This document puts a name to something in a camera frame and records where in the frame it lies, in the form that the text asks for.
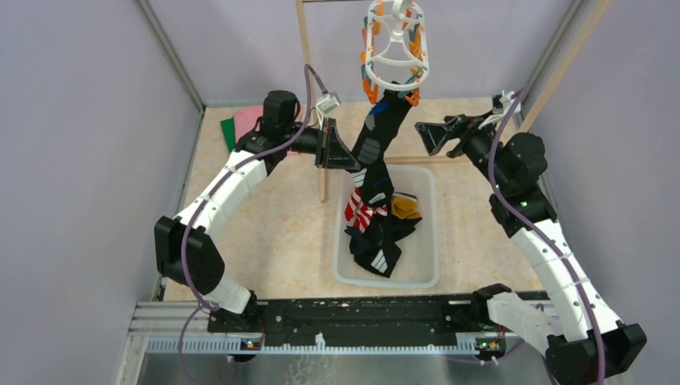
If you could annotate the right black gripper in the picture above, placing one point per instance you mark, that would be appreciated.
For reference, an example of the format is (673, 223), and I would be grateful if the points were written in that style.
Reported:
(435, 135)

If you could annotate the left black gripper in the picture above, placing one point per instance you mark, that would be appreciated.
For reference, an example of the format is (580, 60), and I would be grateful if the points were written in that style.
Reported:
(335, 154)

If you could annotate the red white striped sock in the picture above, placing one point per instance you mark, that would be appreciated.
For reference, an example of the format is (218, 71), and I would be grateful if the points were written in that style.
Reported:
(359, 215)

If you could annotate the white round clip hanger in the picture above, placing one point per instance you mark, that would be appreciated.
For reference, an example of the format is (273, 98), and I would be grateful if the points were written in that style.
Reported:
(395, 54)

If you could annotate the black sock with grey patches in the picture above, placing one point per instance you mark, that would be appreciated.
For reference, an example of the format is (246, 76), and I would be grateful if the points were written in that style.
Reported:
(383, 262)

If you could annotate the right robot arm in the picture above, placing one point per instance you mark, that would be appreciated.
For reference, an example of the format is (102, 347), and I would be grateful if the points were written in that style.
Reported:
(585, 340)

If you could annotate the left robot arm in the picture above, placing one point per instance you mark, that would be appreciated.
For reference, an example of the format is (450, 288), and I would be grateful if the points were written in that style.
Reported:
(185, 250)

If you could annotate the pink cloth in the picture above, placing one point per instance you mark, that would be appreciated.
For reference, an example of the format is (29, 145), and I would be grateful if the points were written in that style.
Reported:
(245, 119)

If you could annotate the green cloth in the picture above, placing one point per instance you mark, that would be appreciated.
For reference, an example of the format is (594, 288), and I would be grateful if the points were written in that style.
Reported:
(228, 130)

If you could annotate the white plastic basket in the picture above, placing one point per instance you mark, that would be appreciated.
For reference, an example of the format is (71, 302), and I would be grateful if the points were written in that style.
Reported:
(418, 266)

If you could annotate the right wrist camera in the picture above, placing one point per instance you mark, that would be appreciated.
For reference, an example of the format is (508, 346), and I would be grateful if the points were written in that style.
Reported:
(501, 104)

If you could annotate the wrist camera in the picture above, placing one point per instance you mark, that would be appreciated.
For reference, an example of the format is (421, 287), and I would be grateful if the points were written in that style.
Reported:
(501, 104)
(328, 102)

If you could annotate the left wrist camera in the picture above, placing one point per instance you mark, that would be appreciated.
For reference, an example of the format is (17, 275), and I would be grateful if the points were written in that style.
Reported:
(328, 102)

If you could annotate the wooden drying rack frame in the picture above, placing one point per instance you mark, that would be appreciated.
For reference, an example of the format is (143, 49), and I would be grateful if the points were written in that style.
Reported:
(552, 81)

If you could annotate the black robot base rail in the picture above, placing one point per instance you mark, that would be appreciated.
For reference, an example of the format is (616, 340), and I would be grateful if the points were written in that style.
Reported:
(401, 321)

